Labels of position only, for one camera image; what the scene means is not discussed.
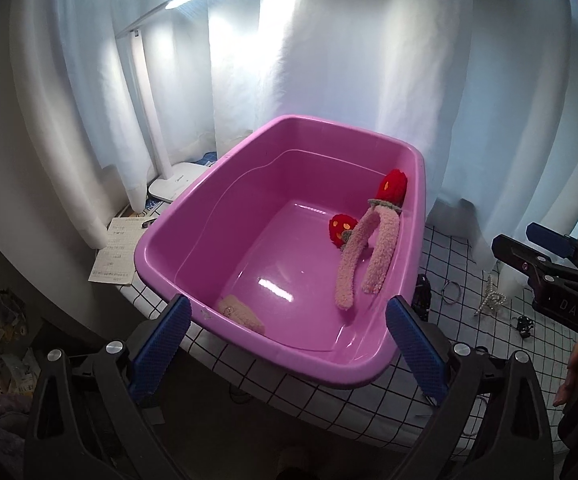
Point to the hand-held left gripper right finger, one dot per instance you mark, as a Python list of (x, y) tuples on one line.
[(416, 347)]

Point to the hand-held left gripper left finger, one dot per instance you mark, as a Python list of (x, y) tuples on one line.
[(161, 347)]

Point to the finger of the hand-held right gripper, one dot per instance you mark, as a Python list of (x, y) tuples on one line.
[(521, 257), (551, 240)]

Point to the black wrist watch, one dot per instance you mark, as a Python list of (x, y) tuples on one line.
[(422, 296)]

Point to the pearl hair clip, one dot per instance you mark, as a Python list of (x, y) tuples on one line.
[(491, 300)]

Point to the pink plastic basin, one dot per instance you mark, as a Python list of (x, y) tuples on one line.
[(289, 270)]

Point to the black grid white tablecloth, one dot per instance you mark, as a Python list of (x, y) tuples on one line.
[(469, 330)]

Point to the small black hair claw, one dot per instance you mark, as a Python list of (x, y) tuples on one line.
[(523, 326)]

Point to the silver bangle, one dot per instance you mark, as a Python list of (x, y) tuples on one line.
[(444, 294)]

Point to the beige fuzzy hair clip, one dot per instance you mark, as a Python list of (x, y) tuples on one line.
[(241, 316)]

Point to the handwritten paper sheets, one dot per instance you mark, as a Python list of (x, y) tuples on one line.
[(114, 255)]

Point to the dark pen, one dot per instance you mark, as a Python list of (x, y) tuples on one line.
[(147, 223)]

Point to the pile of printed packets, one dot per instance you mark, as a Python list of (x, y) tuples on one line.
[(11, 360)]

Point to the white desk lamp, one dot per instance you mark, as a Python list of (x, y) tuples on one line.
[(174, 183)]

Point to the white curtain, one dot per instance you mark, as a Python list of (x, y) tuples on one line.
[(369, 50)]

